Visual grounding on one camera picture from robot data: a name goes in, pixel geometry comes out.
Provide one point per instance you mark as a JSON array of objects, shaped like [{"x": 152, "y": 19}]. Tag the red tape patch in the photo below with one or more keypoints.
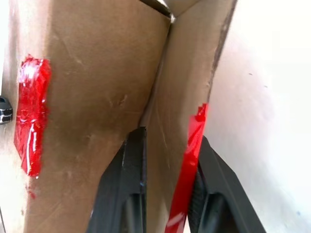
[{"x": 30, "y": 116}]

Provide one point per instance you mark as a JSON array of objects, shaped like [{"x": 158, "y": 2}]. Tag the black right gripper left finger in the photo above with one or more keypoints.
[{"x": 126, "y": 184}]

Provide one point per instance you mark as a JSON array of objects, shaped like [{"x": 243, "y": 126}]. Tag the red tape strip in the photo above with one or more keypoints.
[{"x": 187, "y": 170}]

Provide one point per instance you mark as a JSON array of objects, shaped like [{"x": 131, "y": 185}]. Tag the brown cardboard box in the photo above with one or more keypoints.
[{"x": 97, "y": 85}]

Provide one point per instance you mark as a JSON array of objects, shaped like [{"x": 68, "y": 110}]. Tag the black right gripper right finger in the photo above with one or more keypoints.
[{"x": 218, "y": 194}]

